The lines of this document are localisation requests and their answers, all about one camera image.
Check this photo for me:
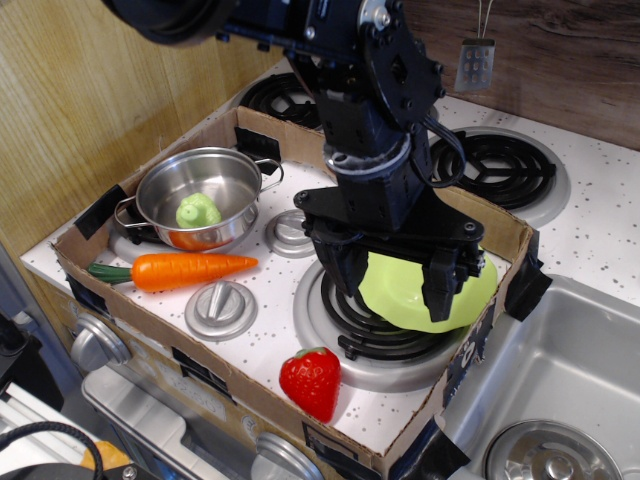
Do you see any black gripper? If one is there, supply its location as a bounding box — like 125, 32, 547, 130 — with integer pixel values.
294, 187, 485, 323

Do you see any green toy broccoli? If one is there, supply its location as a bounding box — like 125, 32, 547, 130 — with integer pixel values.
176, 193, 222, 229

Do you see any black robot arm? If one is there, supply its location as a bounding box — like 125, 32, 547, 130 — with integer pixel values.
108, 1, 484, 322

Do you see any stainless steel pan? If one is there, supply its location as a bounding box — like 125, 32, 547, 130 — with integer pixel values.
114, 147, 284, 251

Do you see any light green plastic plate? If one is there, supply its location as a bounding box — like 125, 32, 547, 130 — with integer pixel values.
359, 252, 498, 334

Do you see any front right black burner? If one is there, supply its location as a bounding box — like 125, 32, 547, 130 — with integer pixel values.
293, 261, 468, 393

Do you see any silver stove knob middle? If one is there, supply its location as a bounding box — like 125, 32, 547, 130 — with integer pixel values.
265, 209, 315, 259

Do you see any silver stove knob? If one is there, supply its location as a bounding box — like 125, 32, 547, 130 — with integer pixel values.
265, 209, 315, 259
184, 280, 258, 341

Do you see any brown cardboard fence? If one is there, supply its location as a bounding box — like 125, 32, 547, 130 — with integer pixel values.
54, 107, 538, 479

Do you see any red toy strawberry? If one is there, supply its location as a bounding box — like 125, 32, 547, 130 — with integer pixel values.
279, 347, 342, 424

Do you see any back right black burner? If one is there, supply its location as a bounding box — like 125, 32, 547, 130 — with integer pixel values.
455, 127, 571, 228

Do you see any silver stove knob front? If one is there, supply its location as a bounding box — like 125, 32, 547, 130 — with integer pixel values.
184, 280, 258, 341

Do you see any stainless steel sink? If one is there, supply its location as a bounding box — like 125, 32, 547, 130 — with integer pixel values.
444, 276, 639, 479

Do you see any back left black burner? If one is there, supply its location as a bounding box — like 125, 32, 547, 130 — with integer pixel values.
239, 73, 322, 131

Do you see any hanging metal spatula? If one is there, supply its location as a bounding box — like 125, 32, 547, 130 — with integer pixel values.
454, 1, 496, 93

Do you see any silver oven dial right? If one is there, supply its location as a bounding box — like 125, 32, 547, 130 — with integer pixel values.
250, 432, 324, 480

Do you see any silver oven dial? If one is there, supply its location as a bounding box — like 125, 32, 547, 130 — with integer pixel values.
70, 313, 132, 372
250, 432, 324, 480

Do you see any silver sink drain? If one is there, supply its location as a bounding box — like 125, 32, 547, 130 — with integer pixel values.
482, 420, 623, 479

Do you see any orange toy carrot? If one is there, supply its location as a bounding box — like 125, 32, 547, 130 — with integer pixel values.
87, 253, 259, 293

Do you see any silver oven dial left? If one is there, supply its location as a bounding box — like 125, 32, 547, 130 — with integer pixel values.
70, 313, 132, 372

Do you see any yellow orange object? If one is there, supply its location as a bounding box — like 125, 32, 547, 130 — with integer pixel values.
79, 440, 131, 470

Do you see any silver oven door handle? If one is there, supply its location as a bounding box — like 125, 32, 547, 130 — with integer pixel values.
82, 367, 247, 479

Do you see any black cable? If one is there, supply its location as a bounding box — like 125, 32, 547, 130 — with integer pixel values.
0, 421, 105, 480

